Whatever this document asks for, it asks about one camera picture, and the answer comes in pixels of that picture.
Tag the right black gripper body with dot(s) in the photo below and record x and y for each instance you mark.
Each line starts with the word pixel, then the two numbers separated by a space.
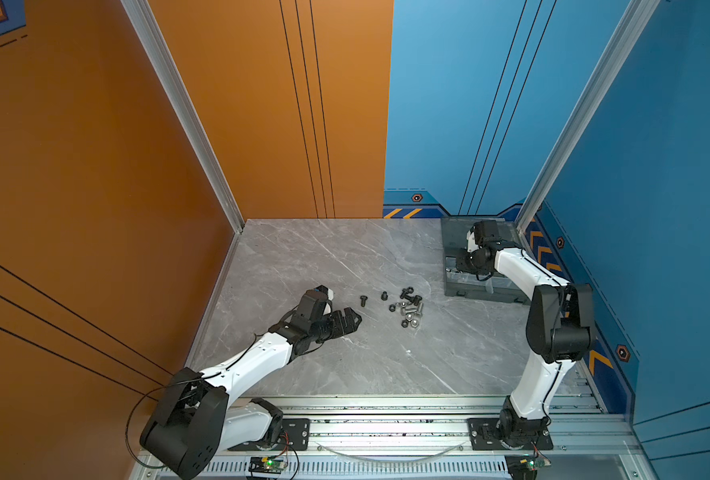
pixel 470 262

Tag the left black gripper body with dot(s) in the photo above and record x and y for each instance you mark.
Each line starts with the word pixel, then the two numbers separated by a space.
pixel 322 332

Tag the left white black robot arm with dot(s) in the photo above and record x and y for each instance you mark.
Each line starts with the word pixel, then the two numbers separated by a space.
pixel 195 416

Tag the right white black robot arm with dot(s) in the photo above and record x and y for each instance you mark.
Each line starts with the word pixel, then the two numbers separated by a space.
pixel 560 328

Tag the grey compartment organizer box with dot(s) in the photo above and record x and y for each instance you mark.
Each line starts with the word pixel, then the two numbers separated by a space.
pixel 516 273

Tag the black bolt right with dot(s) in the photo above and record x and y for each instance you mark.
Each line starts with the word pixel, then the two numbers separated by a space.
pixel 409 296

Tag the silver bolt long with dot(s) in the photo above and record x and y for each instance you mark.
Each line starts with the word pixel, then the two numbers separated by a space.
pixel 411 311

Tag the left green circuit board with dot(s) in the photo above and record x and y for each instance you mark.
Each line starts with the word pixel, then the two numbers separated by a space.
pixel 267 467

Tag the green circuit board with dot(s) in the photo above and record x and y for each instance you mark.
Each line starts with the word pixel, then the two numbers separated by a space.
pixel 526 468
pixel 267 467

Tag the right green circuit board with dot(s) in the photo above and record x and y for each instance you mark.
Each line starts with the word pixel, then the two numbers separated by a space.
pixel 526 468

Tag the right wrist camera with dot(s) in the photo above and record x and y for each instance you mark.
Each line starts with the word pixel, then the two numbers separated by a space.
pixel 472 244

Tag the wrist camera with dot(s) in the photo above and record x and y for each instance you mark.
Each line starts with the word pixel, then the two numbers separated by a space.
pixel 327 291
pixel 472 244

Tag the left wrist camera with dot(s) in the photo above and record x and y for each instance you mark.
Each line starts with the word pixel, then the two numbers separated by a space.
pixel 327 291

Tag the aluminium rail frame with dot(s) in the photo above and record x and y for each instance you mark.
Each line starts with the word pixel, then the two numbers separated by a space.
pixel 410 436

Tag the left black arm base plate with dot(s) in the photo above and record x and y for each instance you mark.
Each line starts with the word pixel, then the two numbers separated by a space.
pixel 289 433

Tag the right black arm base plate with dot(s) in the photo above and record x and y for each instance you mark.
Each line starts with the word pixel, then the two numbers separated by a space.
pixel 497 434

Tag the right aluminium corner post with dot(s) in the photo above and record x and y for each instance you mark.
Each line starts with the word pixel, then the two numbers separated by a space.
pixel 624 38

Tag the aluminium corner post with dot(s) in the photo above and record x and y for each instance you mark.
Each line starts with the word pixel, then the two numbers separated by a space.
pixel 148 31
pixel 624 38

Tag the left aluminium corner post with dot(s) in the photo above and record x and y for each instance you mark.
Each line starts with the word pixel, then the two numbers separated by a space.
pixel 148 31

